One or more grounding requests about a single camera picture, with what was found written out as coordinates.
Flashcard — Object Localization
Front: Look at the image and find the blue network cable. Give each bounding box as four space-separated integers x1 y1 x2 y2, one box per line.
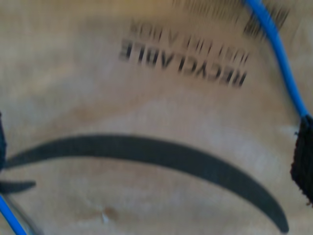
0 0 308 235

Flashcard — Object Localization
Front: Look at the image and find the brown paper mailer envelope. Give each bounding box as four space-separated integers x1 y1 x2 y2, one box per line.
0 0 313 235

